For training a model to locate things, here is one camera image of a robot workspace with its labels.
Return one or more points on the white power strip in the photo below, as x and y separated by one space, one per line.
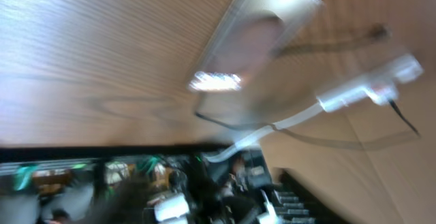
379 85

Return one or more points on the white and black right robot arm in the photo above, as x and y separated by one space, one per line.
230 191

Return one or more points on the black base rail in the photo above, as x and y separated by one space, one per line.
12 158

